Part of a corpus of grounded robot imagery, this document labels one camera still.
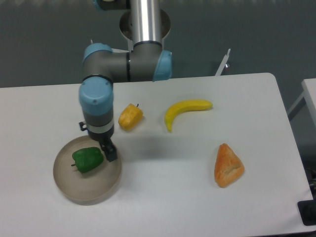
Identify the yellow bell pepper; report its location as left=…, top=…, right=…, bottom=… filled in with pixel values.
left=118, top=104, right=143, bottom=131

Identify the green bell pepper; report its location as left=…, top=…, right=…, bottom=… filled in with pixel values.
left=71, top=147, right=104, bottom=173

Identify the yellow banana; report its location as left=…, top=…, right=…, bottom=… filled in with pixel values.
left=164, top=99, right=213, bottom=132

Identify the white side table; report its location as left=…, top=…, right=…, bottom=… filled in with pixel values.
left=287, top=78, right=316, bottom=124

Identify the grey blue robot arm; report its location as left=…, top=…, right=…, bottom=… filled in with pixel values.
left=79, top=0, right=172, bottom=162

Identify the orange croissant bread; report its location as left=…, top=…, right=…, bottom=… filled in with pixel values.
left=214, top=143, right=244, bottom=188

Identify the black device at edge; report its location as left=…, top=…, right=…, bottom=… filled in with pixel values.
left=297, top=200, right=316, bottom=226

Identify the beige round plate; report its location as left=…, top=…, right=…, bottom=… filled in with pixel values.
left=53, top=135, right=122, bottom=205

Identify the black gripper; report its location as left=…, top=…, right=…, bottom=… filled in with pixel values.
left=79, top=120, right=118, bottom=162

